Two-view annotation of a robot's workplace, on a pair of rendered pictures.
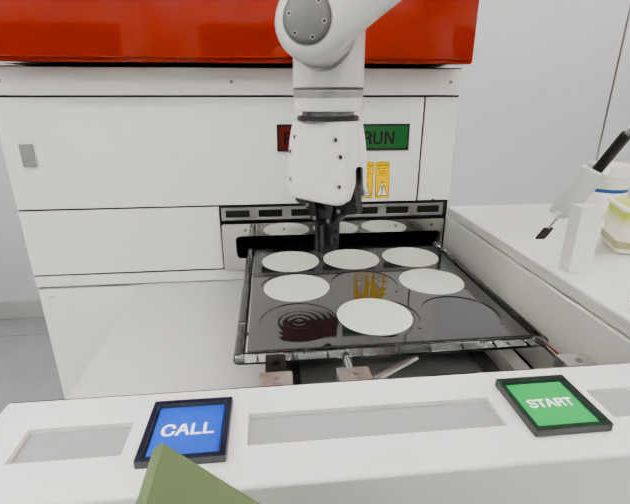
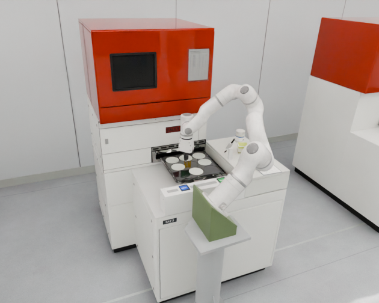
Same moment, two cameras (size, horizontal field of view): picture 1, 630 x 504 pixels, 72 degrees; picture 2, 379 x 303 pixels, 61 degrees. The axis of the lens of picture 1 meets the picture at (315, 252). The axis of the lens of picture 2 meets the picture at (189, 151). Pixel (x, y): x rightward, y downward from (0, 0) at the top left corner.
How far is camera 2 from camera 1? 1.72 m
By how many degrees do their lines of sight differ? 17
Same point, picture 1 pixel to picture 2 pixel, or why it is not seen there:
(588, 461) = not seen: hidden behind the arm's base
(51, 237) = (109, 160)
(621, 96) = (265, 65)
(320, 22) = (190, 131)
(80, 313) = (114, 178)
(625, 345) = not seen: hidden behind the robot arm
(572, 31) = (245, 42)
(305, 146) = (183, 142)
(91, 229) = (119, 157)
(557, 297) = (227, 164)
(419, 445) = (209, 186)
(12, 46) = (111, 120)
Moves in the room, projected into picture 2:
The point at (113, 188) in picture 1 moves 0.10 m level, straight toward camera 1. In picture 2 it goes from (126, 146) to (133, 151)
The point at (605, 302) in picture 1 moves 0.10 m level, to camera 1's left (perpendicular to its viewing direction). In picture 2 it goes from (232, 165) to (219, 167)
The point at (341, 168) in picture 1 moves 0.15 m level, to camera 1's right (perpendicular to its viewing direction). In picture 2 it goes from (190, 147) to (211, 145)
